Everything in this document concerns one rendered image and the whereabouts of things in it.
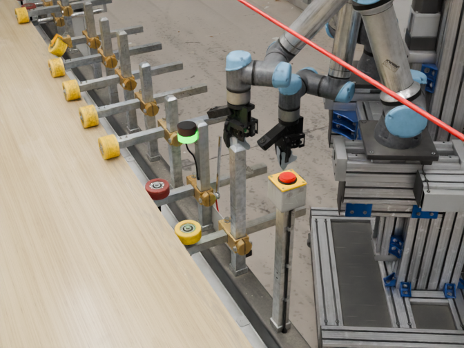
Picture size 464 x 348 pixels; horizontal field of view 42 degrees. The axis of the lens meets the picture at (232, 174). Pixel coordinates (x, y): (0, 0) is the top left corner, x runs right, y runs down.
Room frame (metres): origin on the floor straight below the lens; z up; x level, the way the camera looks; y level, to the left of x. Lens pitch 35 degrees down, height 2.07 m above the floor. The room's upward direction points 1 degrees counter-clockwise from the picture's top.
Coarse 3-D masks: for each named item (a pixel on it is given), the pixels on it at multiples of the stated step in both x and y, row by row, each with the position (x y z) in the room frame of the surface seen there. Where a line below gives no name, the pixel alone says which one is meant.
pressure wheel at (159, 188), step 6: (150, 180) 1.65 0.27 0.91; (156, 180) 1.65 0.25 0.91; (162, 180) 1.65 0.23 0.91; (150, 186) 1.62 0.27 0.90; (156, 186) 1.62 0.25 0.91; (162, 186) 1.62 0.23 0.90; (168, 186) 1.62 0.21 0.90; (150, 192) 1.59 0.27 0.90; (156, 192) 1.59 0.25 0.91; (162, 192) 1.59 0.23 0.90; (168, 192) 1.62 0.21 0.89; (156, 198) 1.59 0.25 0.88; (162, 198) 1.59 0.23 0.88
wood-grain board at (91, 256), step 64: (0, 0) 3.52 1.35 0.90; (0, 64) 2.61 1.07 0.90; (0, 128) 2.02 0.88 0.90; (64, 128) 2.01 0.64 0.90; (0, 192) 1.61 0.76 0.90; (64, 192) 1.60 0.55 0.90; (128, 192) 1.60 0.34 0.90; (0, 256) 1.30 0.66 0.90; (64, 256) 1.29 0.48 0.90; (128, 256) 1.29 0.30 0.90; (0, 320) 1.06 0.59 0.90; (64, 320) 1.05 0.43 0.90; (128, 320) 1.05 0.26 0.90; (192, 320) 1.05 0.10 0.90
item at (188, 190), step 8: (256, 168) 1.78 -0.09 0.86; (264, 168) 1.80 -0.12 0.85; (216, 176) 1.74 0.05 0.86; (224, 176) 1.74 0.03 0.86; (248, 176) 1.77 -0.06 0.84; (224, 184) 1.72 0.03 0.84; (176, 192) 1.65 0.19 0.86; (184, 192) 1.66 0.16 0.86; (192, 192) 1.67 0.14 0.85; (160, 200) 1.61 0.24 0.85; (168, 200) 1.63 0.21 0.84; (176, 200) 1.64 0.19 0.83
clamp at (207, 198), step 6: (186, 180) 1.73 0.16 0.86; (192, 180) 1.70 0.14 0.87; (198, 192) 1.64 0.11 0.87; (204, 192) 1.63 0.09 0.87; (210, 192) 1.64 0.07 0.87; (198, 198) 1.64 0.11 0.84; (204, 198) 1.61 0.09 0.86; (210, 198) 1.62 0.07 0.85; (204, 204) 1.61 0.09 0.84; (210, 204) 1.62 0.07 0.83
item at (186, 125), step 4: (180, 124) 1.64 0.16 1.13; (184, 124) 1.64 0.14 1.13; (188, 124) 1.64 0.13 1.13; (192, 124) 1.64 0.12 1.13; (180, 128) 1.62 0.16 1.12; (184, 128) 1.62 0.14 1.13; (188, 128) 1.62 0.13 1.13; (196, 140) 1.64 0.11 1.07; (196, 144) 1.64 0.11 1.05; (196, 164) 1.64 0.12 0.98; (196, 168) 1.64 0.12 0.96; (196, 172) 1.64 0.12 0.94
